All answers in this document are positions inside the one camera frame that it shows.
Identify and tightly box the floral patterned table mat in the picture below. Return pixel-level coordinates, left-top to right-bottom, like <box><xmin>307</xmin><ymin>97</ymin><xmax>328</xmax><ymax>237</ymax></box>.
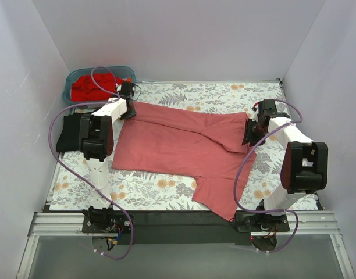
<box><xmin>46</xmin><ymin>81</ymin><xmax>284</xmax><ymax>210</ymax></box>

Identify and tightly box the pink t shirt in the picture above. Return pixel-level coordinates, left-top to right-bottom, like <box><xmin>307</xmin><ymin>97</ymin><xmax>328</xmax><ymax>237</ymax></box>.
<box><xmin>112</xmin><ymin>102</ymin><xmax>256</xmax><ymax>220</ymax></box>

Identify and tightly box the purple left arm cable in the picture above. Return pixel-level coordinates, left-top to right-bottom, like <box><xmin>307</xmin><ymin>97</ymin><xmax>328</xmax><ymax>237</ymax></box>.
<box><xmin>48</xmin><ymin>66</ymin><xmax>135</xmax><ymax>260</ymax></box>

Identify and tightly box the teal plastic laundry basket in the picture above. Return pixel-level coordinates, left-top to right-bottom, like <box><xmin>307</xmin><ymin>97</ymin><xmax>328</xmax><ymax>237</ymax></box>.
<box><xmin>62</xmin><ymin>66</ymin><xmax>136</xmax><ymax>105</ymax></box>

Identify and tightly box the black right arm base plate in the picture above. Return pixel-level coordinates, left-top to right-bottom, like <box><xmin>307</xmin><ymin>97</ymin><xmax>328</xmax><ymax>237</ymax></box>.
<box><xmin>229</xmin><ymin>211</ymin><xmax>290</xmax><ymax>233</ymax></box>

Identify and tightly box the folded black t shirt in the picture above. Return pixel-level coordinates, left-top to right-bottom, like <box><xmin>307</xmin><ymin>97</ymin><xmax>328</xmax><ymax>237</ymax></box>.
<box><xmin>56</xmin><ymin>113</ymin><xmax>81</xmax><ymax>152</ymax></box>

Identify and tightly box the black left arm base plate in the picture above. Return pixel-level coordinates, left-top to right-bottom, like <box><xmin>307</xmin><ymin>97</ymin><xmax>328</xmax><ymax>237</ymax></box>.
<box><xmin>81</xmin><ymin>214</ymin><xmax>131</xmax><ymax>234</ymax></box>

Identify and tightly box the red t shirt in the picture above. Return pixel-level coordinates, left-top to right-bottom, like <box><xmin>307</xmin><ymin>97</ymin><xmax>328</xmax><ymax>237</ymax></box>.
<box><xmin>70</xmin><ymin>73</ymin><xmax>132</xmax><ymax>102</ymax></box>

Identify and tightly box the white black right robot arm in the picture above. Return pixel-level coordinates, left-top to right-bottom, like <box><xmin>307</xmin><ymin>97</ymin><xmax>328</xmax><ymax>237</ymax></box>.
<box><xmin>242</xmin><ymin>99</ymin><xmax>328</xmax><ymax>231</ymax></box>

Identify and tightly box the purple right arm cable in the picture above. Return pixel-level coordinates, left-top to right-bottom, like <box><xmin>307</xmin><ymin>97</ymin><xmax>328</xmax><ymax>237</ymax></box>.
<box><xmin>233</xmin><ymin>99</ymin><xmax>303</xmax><ymax>253</ymax></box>

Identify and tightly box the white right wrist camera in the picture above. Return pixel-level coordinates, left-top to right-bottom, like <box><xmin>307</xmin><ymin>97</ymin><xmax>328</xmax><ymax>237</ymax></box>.
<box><xmin>252</xmin><ymin>102</ymin><xmax>259</xmax><ymax>122</ymax></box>

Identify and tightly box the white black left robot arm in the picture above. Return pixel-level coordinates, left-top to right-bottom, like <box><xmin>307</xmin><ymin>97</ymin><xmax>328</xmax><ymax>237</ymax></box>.
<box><xmin>79</xmin><ymin>81</ymin><xmax>136</xmax><ymax>233</ymax></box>

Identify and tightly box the aluminium frame rail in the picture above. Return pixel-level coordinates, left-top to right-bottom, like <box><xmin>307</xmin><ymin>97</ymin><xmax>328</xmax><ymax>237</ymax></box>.
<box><xmin>16</xmin><ymin>212</ymin><xmax>86</xmax><ymax>279</ymax></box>

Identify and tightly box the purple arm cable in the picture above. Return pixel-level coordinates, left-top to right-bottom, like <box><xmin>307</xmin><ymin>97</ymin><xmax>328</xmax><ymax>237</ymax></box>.
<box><xmin>48</xmin><ymin>66</ymin><xmax>135</xmax><ymax>260</ymax></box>
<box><xmin>233</xmin><ymin>99</ymin><xmax>303</xmax><ymax>253</ymax></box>

